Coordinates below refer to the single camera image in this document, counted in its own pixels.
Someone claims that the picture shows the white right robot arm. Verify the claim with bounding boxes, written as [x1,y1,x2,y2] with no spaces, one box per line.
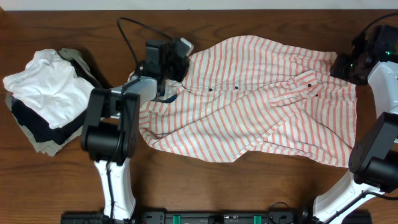
[301,49,397,223]

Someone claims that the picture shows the white folded shirt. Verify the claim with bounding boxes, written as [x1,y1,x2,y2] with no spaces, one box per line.
[3,49,94,129]

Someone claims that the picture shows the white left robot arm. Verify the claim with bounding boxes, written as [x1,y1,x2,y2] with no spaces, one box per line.
[81,45,193,223]

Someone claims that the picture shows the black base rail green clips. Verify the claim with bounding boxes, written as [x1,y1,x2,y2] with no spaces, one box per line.
[60,205,373,224]

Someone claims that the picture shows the black folded garment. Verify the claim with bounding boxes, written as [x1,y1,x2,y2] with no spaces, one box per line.
[11,58,103,146]

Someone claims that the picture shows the orange white striped shirt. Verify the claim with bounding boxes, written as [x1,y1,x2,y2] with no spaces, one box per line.
[139,35,357,167]

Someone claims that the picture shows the beige folded garment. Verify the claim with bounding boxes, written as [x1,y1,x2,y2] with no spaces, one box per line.
[4,47,103,157]

